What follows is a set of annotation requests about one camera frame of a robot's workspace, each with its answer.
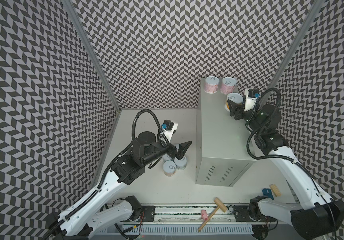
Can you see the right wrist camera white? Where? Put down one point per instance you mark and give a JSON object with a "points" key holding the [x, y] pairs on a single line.
{"points": [[251, 97]]}

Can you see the white vent grille strip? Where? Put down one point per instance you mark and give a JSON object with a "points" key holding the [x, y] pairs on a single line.
{"points": [[192, 230]]}

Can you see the small pink toy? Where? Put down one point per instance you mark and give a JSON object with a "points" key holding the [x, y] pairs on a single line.
{"points": [[204, 215]]}

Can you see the aluminium rail frame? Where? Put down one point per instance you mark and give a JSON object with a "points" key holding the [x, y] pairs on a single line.
{"points": [[196, 214]]}

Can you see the wooden mallet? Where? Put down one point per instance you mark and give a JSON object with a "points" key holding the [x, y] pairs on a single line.
{"points": [[220, 206]]}

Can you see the small blue box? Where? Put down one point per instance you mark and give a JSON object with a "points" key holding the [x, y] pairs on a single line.
{"points": [[267, 192]]}

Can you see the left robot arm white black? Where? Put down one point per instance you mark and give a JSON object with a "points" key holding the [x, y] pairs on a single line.
{"points": [[85, 218]]}

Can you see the small wooden block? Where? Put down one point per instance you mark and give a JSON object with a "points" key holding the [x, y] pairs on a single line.
{"points": [[275, 190]]}

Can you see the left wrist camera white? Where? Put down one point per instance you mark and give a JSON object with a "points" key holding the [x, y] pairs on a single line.
{"points": [[168, 128]]}

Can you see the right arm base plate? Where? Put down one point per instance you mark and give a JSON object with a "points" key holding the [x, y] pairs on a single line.
{"points": [[246, 213]]}

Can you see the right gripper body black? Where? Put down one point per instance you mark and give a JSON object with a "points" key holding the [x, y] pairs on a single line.
{"points": [[239, 109]]}

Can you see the can teal label right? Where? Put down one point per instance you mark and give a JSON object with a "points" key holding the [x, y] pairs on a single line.
{"points": [[181, 164]]}

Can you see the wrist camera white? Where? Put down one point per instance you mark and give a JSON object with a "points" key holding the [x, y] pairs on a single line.
{"points": [[168, 128], [251, 97]]}

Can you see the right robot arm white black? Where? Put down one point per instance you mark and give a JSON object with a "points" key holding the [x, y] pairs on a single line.
{"points": [[316, 214]]}

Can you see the grey metal cabinet box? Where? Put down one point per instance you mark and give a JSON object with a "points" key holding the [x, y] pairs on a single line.
{"points": [[221, 154]]}

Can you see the orange label can front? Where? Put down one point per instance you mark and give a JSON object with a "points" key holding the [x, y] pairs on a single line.
{"points": [[235, 98]]}

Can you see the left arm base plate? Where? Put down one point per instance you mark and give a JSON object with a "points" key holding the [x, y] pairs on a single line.
{"points": [[147, 214]]}

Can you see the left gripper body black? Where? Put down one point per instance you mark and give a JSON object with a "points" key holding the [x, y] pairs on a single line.
{"points": [[170, 150]]}

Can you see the pink label can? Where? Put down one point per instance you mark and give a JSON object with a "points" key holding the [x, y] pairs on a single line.
{"points": [[228, 85], [211, 84]]}

